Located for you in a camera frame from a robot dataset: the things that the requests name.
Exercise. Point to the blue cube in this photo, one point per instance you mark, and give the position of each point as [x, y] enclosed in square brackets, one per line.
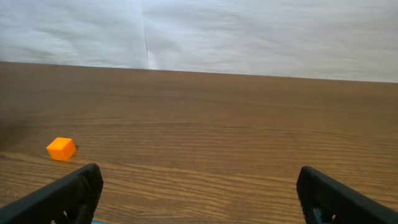
[99, 222]

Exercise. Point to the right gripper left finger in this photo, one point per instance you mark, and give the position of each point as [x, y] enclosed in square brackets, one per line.
[62, 196]

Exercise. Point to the orange cube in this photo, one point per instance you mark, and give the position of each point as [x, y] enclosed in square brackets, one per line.
[61, 149]

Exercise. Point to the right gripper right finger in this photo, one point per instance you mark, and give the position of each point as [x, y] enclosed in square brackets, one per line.
[335, 196]

